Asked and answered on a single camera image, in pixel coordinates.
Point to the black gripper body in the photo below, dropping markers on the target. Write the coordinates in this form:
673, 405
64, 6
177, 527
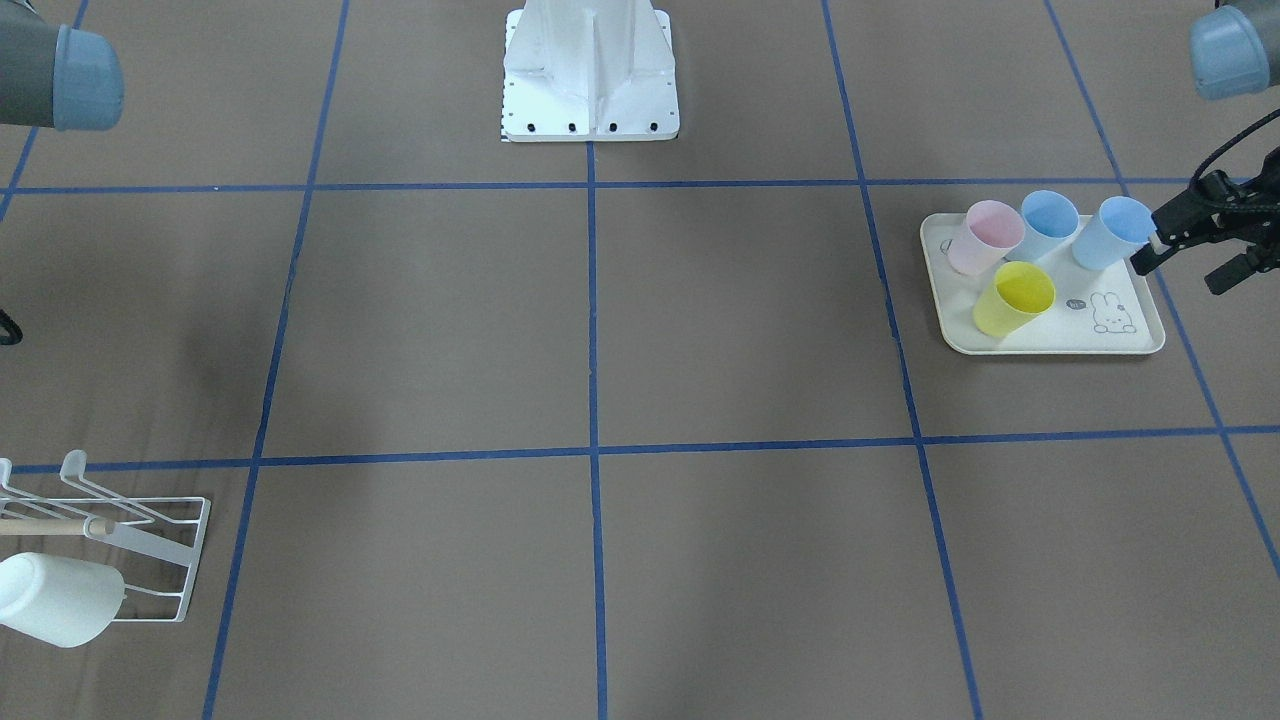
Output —
1192, 216

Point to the white ikea cup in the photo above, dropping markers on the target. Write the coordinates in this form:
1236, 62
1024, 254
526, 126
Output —
60, 601

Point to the blue cup near tray front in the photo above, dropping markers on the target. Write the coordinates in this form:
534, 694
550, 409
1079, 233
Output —
1121, 227

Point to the blue cup tray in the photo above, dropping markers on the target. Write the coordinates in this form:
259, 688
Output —
1121, 227
1049, 219

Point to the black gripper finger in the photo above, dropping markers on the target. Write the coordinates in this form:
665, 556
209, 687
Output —
1158, 250
1237, 270

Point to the cream serving tray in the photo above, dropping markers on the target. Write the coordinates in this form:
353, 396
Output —
1053, 307

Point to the blue cup tray middle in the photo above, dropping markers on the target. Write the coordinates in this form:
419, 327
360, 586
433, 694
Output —
1049, 219

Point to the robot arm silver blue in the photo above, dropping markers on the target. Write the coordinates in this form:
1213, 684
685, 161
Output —
57, 77
1234, 50

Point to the yellow cup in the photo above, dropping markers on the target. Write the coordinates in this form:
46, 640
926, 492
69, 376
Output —
1018, 294

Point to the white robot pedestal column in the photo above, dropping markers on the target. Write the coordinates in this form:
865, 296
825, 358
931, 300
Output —
589, 71

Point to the white wire cup rack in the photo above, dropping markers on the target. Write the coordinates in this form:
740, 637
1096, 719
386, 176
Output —
167, 529

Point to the pink cup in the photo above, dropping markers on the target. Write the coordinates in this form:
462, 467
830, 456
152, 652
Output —
988, 232

